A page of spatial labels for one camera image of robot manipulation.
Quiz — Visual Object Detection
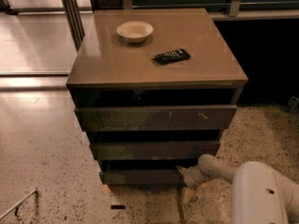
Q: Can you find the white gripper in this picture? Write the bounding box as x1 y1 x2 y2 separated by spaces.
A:
176 166 214 204

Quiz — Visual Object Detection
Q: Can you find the drawer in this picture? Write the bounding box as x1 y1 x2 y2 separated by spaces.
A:
90 141 220 161
99 170 183 186
75 105 236 132

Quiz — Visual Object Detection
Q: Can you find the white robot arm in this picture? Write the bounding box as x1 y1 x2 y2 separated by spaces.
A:
178 154 299 224

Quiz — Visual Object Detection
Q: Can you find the brown drawer cabinet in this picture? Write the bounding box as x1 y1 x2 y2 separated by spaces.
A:
66 8 248 172

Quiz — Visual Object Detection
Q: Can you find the black remote control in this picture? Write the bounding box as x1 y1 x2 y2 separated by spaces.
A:
153 49 191 64

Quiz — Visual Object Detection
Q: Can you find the grey object at right edge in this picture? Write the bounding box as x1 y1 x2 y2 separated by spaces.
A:
286 96 299 112

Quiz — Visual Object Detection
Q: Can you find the metal rod on floor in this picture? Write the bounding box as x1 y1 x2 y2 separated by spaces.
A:
0 187 37 220

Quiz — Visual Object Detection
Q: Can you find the white bowl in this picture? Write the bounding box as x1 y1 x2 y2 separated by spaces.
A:
117 21 153 44

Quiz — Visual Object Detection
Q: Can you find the metal window frame post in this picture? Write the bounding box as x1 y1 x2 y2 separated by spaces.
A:
62 0 85 50

